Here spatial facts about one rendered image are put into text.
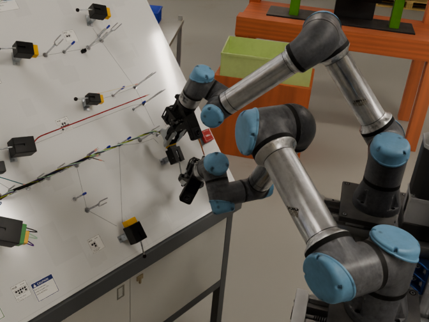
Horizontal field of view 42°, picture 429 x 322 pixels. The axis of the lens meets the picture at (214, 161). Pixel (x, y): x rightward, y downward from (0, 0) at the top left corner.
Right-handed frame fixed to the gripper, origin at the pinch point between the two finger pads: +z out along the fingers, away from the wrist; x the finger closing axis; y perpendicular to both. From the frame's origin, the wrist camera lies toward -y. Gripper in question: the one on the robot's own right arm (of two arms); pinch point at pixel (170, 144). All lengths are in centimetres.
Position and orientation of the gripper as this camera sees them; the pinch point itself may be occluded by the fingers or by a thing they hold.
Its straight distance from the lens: 208.2
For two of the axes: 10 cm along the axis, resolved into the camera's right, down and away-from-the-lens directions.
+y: -5.9, -7.3, 3.5
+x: -6.9, 2.4, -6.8
